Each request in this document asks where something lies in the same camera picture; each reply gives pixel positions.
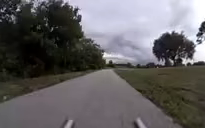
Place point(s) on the grey asphalt path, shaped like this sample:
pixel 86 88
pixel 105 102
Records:
pixel 96 96

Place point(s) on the row of dark trees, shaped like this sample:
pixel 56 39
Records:
pixel 40 40

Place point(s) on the robot's own part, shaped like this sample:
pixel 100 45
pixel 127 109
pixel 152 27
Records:
pixel 140 123
pixel 68 124

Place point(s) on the broad dark tree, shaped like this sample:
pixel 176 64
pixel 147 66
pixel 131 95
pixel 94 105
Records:
pixel 173 46

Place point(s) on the grass field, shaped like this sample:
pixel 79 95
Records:
pixel 176 86

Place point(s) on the grass verge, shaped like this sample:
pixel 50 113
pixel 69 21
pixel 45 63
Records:
pixel 26 85

